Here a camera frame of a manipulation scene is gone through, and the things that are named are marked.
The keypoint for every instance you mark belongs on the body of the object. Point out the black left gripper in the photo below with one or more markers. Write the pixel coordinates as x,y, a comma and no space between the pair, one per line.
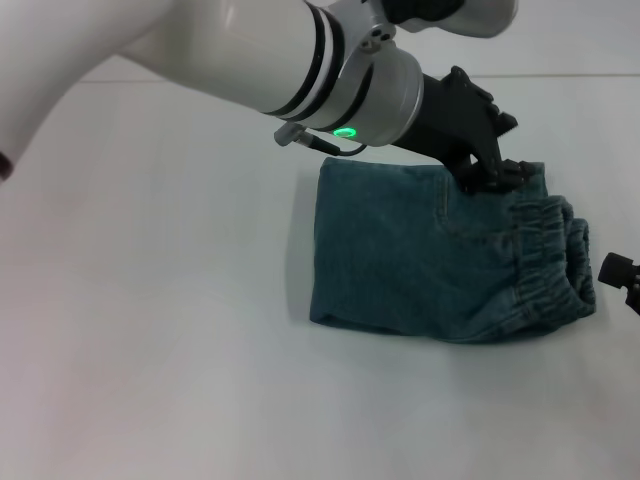
455,120

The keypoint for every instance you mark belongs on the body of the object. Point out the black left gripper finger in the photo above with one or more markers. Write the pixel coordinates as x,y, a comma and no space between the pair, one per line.
617,270

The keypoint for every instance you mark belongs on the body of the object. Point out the blue denim cartoon-print shorts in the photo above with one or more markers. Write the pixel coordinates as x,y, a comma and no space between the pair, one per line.
400,260

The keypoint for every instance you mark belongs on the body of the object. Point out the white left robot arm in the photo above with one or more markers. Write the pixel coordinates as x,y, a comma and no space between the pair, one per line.
200,45

